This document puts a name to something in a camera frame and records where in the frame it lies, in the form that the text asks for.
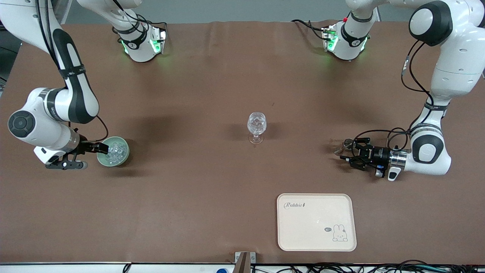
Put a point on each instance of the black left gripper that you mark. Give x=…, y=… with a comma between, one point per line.
x=377, y=154

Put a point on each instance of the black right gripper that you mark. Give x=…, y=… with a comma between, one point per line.
x=84, y=147

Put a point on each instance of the metal double jigger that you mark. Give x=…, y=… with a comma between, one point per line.
x=346, y=143

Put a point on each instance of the pile of clear ice cubes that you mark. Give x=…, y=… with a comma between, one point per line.
x=116, y=154

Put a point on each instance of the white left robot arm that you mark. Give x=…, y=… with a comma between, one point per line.
x=454, y=72

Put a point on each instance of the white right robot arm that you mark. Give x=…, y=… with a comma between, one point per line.
x=38, y=125

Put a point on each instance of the clear crystal wine glass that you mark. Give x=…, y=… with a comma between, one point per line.
x=256, y=123

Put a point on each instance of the green ceramic bowl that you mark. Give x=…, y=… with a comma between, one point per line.
x=101, y=159

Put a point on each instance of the cream rabbit print tray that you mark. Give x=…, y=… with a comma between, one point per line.
x=303, y=231

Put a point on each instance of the brown table cover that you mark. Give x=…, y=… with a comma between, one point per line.
x=189, y=94

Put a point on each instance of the grey base connector bracket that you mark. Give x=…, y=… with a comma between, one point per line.
x=329, y=38
x=161, y=40

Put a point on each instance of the white table edge rail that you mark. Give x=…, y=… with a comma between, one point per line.
x=57, y=268

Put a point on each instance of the grey metal bracket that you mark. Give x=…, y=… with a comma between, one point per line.
x=245, y=261

